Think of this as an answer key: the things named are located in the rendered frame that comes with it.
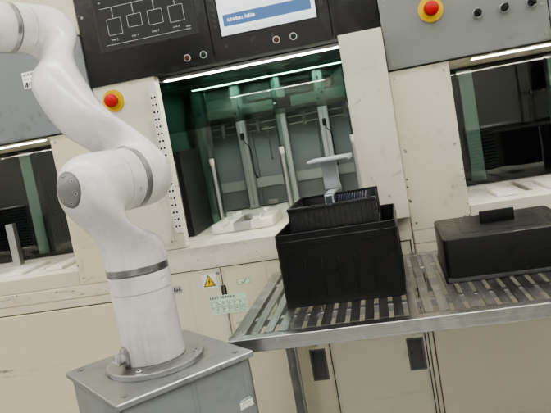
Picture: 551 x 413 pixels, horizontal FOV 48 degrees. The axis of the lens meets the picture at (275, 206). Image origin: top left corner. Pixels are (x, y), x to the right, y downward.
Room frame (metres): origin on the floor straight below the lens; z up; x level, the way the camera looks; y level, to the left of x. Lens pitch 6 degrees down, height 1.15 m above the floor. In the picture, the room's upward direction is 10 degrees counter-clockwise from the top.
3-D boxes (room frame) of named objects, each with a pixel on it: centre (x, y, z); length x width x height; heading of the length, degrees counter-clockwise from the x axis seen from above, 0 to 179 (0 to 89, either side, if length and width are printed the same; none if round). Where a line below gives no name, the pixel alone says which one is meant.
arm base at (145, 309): (1.19, 0.28, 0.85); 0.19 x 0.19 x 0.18
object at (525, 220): (1.49, -0.52, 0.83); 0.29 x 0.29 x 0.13; 79
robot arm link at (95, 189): (1.16, 0.30, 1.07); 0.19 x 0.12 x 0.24; 145
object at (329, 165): (1.51, -0.15, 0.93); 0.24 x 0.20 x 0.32; 168
